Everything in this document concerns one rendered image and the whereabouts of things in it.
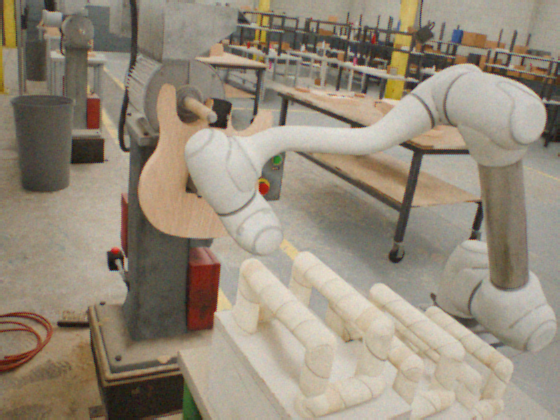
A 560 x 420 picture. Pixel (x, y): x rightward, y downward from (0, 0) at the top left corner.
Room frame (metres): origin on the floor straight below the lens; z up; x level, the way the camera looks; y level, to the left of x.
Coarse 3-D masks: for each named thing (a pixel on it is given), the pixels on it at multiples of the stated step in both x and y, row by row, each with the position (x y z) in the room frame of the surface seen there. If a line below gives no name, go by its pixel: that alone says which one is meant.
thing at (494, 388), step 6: (492, 372) 0.64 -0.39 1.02; (498, 372) 0.63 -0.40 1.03; (492, 378) 0.63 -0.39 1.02; (498, 378) 0.63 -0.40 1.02; (504, 378) 0.63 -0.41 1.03; (486, 384) 0.64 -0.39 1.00; (492, 384) 0.63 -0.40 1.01; (498, 384) 0.63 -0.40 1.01; (504, 384) 0.63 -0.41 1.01; (486, 390) 0.64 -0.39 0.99; (492, 390) 0.63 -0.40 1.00; (498, 390) 0.63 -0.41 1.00; (504, 390) 0.63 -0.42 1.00; (486, 396) 0.63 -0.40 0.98; (492, 396) 0.63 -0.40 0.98; (498, 396) 0.63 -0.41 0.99
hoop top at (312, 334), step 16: (256, 272) 0.54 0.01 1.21; (256, 288) 0.53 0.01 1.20; (272, 288) 0.51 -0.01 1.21; (272, 304) 0.49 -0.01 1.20; (288, 304) 0.48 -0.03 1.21; (288, 320) 0.46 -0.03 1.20; (304, 320) 0.45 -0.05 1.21; (304, 336) 0.43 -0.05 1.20; (320, 336) 0.42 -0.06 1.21; (320, 352) 0.41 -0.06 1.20
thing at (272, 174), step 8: (272, 160) 1.56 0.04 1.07; (264, 168) 1.55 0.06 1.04; (272, 168) 1.57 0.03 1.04; (280, 168) 1.58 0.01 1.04; (264, 176) 1.56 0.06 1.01; (272, 176) 1.57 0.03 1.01; (280, 176) 1.58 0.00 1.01; (272, 184) 1.57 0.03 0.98; (280, 184) 1.59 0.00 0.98; (272, 192) 1.57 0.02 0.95; (280, 192) 1.59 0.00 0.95; (272, 200) 1.58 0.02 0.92
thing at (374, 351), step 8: (368, 336) 0.46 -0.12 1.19; (376, 336) 0.46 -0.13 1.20; (392, 336) 0.46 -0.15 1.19; (368, 344) 0.46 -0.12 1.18; (376, 344) 0.46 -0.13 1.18; (384, 344) 0.46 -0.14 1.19; (360, 352) 0.47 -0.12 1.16; (368, 352) 0.46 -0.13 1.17; (376, 352) 0.46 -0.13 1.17; (384, 352) 0.46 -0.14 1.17; (360, 360) 0.47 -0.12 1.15; (368, 360) 0.46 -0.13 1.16; (376, 360) 0.46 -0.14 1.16; (384, 360) 0.46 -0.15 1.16; (360, 368) 0.46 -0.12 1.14; (368, 368) 0.46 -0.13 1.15; (376, 368) 0.46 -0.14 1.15; (368, 376) 0.46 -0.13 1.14; (376, 376) 0.46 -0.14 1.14
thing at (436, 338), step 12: (372, 288) 0.70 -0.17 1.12; (384, 288) 0.69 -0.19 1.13; (384, 300) 0.67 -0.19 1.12; (396, 300) 0.66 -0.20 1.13; (396, 312) 0.64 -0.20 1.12; (408, 312) 0.63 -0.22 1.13; (420, 312) 0.63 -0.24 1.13; (408, 324) 0.61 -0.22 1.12; (420, 324) 0.60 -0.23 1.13; (432, 324) 0.60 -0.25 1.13; (420, 336) 0.59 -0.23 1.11; (432, 336) 0.58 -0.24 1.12; (444, 336) 0.57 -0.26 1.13; (432, 348) 0.57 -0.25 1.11; (444, 348) 0.55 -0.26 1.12; (456, 348) 0.55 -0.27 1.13
